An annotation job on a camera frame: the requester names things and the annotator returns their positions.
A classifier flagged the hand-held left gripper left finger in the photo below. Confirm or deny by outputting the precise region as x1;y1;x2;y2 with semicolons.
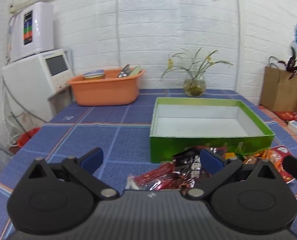
14;147;119;201

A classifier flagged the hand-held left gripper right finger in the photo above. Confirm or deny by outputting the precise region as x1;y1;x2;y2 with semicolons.
185;149;290;201

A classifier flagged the brown snack packet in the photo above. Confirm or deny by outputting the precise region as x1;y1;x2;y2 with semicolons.
211;147;239;161

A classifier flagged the dark snack packet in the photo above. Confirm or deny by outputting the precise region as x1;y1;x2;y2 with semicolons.
173;148;210;180

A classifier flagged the green cardboard box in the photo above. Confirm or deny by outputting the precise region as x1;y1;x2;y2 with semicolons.
149;97;275;164

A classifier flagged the shiny red foil packet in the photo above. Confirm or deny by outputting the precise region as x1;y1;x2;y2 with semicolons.
148;176;197;197

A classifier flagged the red snack packet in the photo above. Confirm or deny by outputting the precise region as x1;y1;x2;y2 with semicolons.
133;162;177;189

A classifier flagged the blue plaid tablecloth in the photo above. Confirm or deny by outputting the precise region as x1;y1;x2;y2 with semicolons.
0;89;297;240

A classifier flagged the red envelope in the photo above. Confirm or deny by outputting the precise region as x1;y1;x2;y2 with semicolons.
275;110;297;123

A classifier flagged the orange plaid cloth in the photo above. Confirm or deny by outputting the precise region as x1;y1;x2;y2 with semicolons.
258;104;297;153

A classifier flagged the red bucket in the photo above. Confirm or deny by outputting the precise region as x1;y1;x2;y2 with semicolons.
17;127;40;148

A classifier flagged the orange plastic basin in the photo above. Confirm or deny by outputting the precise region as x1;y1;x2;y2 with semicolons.
67;68;146;106

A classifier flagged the glass vase with orchid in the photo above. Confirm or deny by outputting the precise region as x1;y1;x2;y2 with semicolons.
161;47;233;97

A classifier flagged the jar with blue lid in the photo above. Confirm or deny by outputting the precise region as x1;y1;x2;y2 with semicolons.
83;69;106;80

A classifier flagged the pale green carton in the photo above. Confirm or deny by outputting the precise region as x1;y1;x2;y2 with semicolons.
130;65;143;76

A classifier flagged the white appliance with screen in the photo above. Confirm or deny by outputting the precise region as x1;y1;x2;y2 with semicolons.
2;48;72;123

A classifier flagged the purple leaf plant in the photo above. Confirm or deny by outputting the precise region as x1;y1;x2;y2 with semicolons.
276;46;297;80

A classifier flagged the white water purifier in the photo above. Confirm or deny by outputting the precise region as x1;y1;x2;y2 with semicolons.
10;2;54;62

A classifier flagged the grey hose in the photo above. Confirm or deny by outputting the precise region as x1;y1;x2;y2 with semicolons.
3;76;49;122

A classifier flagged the white wall conduit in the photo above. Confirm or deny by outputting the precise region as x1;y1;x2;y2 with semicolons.
234;0;241;98
115;0;122;71

